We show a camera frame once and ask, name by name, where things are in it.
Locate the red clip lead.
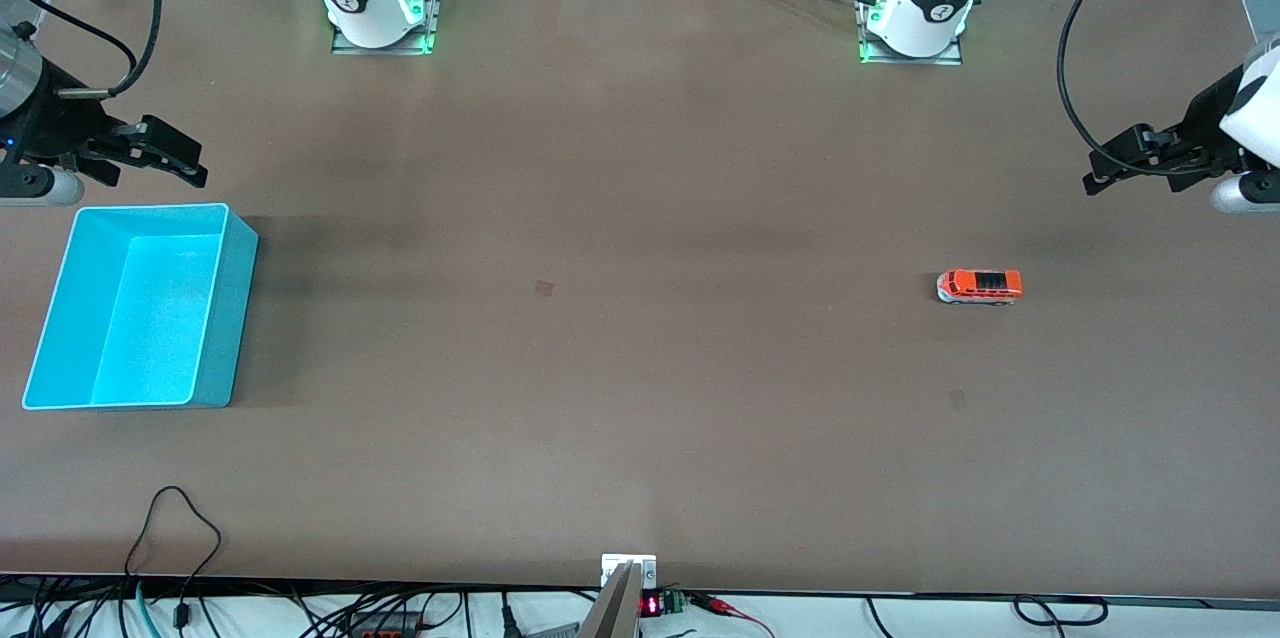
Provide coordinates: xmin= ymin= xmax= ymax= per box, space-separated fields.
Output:
xmin=688 ymin=592 xmax=777 ymax=638

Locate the black coiled cable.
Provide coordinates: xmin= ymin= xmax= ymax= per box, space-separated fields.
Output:
xmin=1013 ymin=595 xmax=1110 ymax=626

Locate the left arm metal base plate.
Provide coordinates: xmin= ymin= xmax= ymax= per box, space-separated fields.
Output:
xmin=854 ymin=0 xmax=967 ymax=68

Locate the grey camera mount bar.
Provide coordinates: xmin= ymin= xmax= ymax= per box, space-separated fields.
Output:
xmin=577 ymin=561 xmax=642 ymax=638

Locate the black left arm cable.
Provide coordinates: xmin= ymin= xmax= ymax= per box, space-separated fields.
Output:
xmin=1057 ymin=0 xmax=1203 ymax=177

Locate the blue plastic box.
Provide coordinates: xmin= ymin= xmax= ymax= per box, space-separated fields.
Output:
xmin=22 ymin=203 xmax=260 ymax=411

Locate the orange toy bus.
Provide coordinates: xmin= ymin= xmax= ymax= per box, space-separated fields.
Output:
xmin=936 ymin=268 xmax=1024 ymax=306

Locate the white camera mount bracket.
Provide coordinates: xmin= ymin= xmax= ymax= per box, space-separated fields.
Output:
xmin=601 ymin=554 xmax=658 ymax=590

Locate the black looped thin cable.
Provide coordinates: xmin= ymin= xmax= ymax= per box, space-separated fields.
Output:
xmin=124 ymin=485 xmax=224 ymax=631

